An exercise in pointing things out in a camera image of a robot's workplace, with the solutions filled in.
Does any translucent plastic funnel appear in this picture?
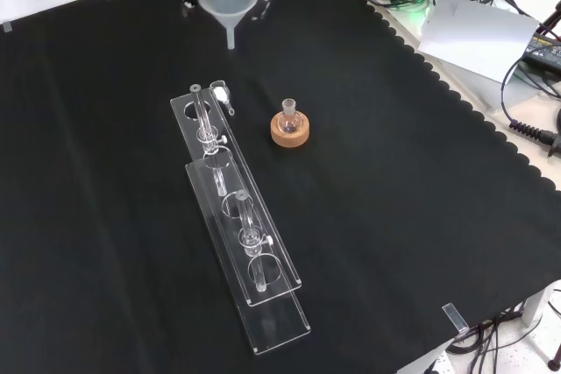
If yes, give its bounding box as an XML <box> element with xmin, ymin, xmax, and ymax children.
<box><xmin>198</xmin><ymin>0</ymin><xmax>259</xmax><ymax>51</ymax></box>

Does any small glass weighing funnel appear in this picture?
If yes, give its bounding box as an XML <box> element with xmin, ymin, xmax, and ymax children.
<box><xmin>209</xmin><ymin>80</ymin><xmax>237</xmax><ymax>117</ymax></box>

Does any glass round-bottom flask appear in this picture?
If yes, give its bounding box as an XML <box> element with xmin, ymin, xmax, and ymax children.
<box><xmin>276</xmin><ymin>98</ymin><xmax>302</xmax><ymax>136</ymax></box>

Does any clear acrylic funnel stand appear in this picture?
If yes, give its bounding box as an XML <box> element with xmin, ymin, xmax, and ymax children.
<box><xmin>169</xmin><ymin>82</ymin><xmax>312</xmax><ymax>357</ymax></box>

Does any black cloth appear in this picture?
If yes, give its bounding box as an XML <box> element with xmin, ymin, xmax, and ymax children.
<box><xmin>0</xmin><ymin>0</ymin><xmax>561</xmax><ymax>374</ymax></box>

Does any pale board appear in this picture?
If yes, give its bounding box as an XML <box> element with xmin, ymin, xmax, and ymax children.
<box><xmin>416</xmin><ymin>0</ymin><xmax>542</xmax><ymax>85</ymax></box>

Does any black power adapter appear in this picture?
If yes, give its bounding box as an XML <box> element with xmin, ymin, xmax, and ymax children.
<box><xmin>520</xmin><ymin>33</ymin><xmax>561</xmax><ymax>72</ymax></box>

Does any black tripod leg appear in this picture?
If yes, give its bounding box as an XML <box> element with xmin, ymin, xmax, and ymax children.
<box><xmin>536</xmin><ymin>0</ymin><xmax>561</xmax><ymax>45</ymax></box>

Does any cork ring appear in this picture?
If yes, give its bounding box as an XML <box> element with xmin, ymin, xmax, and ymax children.
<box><xmin>269</xmin><ymin>110</ymin><xmax>312</xmax><ymax>149</ymax></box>

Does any black cable with ribbed plug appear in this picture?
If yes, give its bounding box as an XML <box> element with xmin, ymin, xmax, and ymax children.
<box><xmin>501</xmin><ymin>58</ymin><xmax>561</xmax><ymax>159</ymax></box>

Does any black cable bundle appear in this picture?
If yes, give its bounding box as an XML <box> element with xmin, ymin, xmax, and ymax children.
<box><xmin>444</xmin><ymin>288</ymin><xmax>561</xmax><ymax>374</ymax></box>

